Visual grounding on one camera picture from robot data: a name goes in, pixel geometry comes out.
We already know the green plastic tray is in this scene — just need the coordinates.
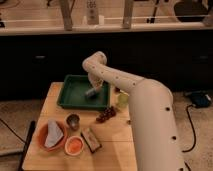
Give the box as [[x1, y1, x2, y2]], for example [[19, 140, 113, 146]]
[[57, 75, 110, 111]]

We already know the dark blue floor device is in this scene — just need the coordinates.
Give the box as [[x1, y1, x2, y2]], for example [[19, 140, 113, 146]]
[[191, 92, 211, 108]]

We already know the white bowl with orange contents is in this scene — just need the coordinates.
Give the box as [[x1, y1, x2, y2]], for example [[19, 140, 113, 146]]
[[65, 136, 84, 156]]

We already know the grey folded cloth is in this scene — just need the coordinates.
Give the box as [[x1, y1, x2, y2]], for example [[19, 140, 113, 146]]
[[44, 120, 64, 148]]

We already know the black cable on floor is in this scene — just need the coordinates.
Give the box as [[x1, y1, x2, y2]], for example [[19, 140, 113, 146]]
[[181, 104, 198, 153]]

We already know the small metal cup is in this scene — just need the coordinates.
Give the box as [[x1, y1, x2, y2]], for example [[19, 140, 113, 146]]
[[66, 114, 80, 131]]

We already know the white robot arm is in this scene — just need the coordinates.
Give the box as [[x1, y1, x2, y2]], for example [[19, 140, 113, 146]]
[[82, 51, 186, 171]]

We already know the black bar at table side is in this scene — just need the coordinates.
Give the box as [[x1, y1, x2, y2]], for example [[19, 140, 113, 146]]
[[18, 121, 36, 171]]

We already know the grey blue sponge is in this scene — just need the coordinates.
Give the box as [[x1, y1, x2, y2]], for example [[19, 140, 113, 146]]
[[85, 88, 99, 98]]

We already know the bunch of red grapes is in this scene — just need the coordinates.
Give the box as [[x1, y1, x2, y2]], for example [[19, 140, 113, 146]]
[[96, 106, 116, 123]]

